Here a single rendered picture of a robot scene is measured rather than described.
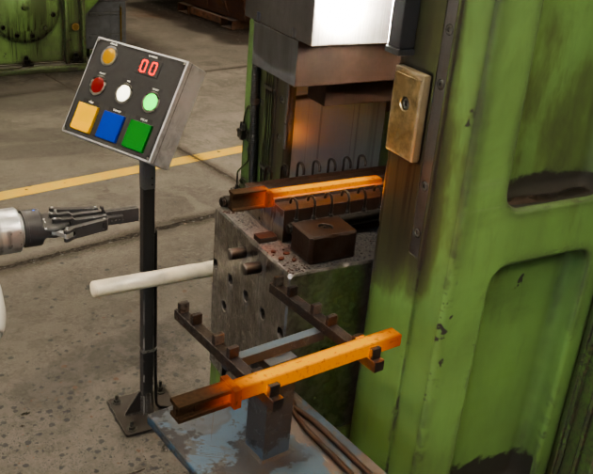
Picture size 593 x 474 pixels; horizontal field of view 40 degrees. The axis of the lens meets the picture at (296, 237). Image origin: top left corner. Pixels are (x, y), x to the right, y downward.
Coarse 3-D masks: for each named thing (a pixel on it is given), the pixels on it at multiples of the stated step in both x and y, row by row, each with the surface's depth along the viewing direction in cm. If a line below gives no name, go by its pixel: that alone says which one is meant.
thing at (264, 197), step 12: (336, 180) 196; (348, 180) 197; (360, 180) 197; (372, 180) 198; (240, 192) 182; (252, 192) 183; (264, 192) 185; (276, 192) 186; (288, 192) 187; (300, 192) 189; (240, 204) 183; (252, 204) 185; (264, 204) 186
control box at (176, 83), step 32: (96, 64) 225; (128, 64) 219; (160, 64) 214; (192, 64) 211; (96, 96) 223; (160, 96) 212; (192, 96) 215; (64, 128) 226; (96, 128) 220; (160, 128) 210; (160, 160) 213
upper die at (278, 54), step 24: (264, 24) 177; (264, 48) 178; (288, 48) 169; (312, 48) 167; (336, 48) 170; (360, 48) 173; (384, 48) 176; (288, 72) 171; (312, 72) 170; (336, 72) 173; (360, 72) 176; (384, 72) 179
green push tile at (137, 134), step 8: (136, 120) 214; (128, 128) 214; (136, 128) 213; (144, 128) 212; (128, 136) 214; (136, 136) 212; (144, 136) 211; (128, 144) 213; (136, 144) 212; (144, 144) 211
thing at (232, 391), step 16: (368, 336) 142; (384, 336) 143; (400, 336) 144; (320, 352) 137; (336, 352) 137; (352, 352) 138; (368, 352) 140; (272, 368) 131; (288, 368) 132; (304, 368) 132; (320, 368) 135; (224, 384) 126; (240, 384) 127; (256, 384) 127; (176, 400) 121; (192, 400) 122; (208, 400) 123; (224, 400) 126; (240, 400) 125; (176, 416) 121; (192, 416) 122
